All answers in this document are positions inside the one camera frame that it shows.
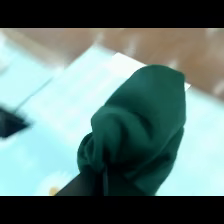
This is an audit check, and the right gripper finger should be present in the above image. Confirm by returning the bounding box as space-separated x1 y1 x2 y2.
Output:
55 165 105 197

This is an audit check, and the dark green shirt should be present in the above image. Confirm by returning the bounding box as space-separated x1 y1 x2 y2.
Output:
76 64 186 197

